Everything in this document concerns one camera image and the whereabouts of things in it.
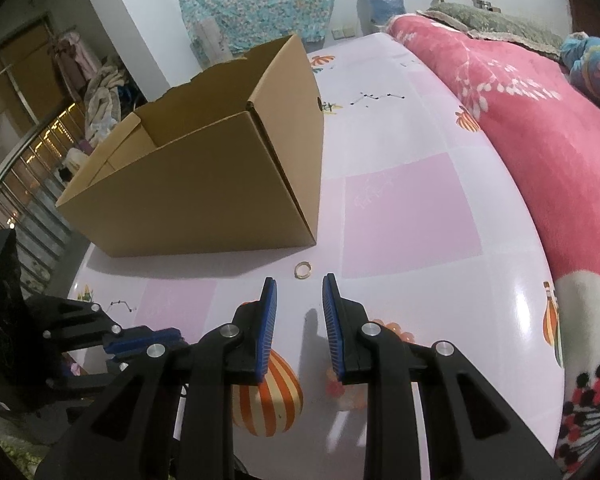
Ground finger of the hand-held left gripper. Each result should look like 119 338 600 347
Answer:
45 355 136 401
25 294 186 356

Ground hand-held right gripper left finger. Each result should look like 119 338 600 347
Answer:
35 276 278 480

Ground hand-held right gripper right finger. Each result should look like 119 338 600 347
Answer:
321 273 563 480

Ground small orange bead bracelet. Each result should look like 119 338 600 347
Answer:
324 319 417 411

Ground brown cardboard box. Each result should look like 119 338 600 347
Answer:
56 34 326 258

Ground metal window grille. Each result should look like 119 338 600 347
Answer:
0 105 88 291

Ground pile of clothes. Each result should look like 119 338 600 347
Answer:
82 57 131 146

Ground hanging pink clothes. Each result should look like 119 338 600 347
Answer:
47 30 101 101

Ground white floral cloth cover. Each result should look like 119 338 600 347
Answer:
192 17 231 63

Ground pink floral blanket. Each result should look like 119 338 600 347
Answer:
385 15 600 478

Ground turquoise patterned cloth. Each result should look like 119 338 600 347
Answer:
170 0 351 56

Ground blue water jug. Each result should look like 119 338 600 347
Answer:
362 0 406 31

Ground grey-green lace pillow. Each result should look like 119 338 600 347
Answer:
417 2 565 61

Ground blue floral pillow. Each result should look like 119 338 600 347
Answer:
560 32 600 126

